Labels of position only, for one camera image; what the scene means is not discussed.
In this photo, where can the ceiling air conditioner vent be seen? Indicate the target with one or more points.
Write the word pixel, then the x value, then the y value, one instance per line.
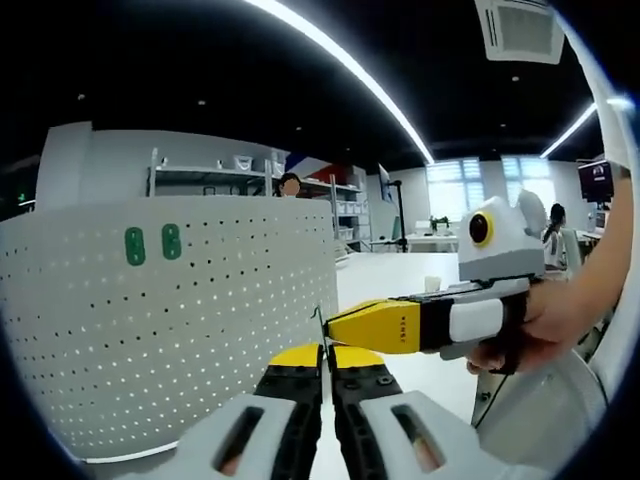
pixel 525 30

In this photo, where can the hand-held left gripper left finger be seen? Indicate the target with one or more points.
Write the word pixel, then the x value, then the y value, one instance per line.
pixel 292 395

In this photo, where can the short ceiling light strip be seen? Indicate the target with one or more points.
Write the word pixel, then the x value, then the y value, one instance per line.
pixel 570 130

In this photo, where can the long ceiling light strip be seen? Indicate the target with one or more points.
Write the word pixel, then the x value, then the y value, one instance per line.
pixel 350 62

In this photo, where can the window with blinds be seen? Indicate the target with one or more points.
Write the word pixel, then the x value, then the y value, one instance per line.
pixel 530 175
pixel 450 190

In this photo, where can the person's white sleeve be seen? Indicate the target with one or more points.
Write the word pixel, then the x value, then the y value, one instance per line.
pixel 607 125

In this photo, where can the dark computer monitor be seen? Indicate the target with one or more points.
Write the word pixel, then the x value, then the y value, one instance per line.
pixel 595 180

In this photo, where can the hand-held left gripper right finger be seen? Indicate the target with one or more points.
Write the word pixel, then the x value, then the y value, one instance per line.
pixel 365 395

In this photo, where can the white perforated mounting plate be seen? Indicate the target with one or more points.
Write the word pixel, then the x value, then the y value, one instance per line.
pixel 150 350

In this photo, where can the green hook assembly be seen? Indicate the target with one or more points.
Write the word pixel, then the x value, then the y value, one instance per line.
pixel 326 350
pixel 170 252
pixel 135 257

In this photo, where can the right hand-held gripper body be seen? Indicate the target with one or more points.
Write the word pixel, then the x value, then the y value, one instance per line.
pixel 510 250

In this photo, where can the white paper cup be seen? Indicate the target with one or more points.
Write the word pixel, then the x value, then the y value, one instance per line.
pixel 433 283

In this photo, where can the person's right hand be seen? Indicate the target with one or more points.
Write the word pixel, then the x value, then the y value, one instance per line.
pixel 545 315

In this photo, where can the monitor on black pole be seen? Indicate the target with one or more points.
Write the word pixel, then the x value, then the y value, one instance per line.
pixel 400 215

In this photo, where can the grey metal shelving rack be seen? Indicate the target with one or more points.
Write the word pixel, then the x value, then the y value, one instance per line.
pixel 210 172

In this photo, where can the white mesh office chair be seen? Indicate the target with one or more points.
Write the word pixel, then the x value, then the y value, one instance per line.
pixel 550 400

